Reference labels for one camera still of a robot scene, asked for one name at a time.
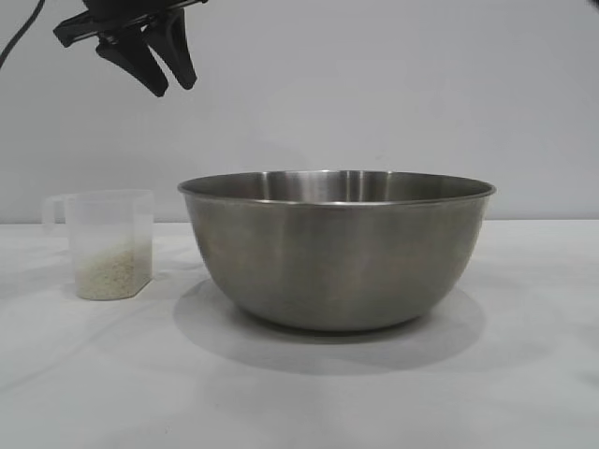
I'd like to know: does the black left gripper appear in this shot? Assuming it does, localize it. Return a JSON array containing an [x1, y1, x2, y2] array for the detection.
[[51, 0, 210, 99]]

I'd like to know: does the clear plastic measuring cup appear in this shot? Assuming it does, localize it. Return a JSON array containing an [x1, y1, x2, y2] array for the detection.
[[42, 188, 155, 302]]

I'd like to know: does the white uncooked rice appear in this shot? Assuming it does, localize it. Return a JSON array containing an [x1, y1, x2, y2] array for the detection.
[[75, 247, 153, 301]]

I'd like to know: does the stainless steel mixing bowl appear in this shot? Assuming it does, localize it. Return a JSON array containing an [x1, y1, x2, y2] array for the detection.
[[176, 169, 499, 335]]

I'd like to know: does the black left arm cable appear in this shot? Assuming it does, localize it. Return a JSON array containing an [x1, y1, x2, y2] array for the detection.
[[0, 0, 49, 72]]

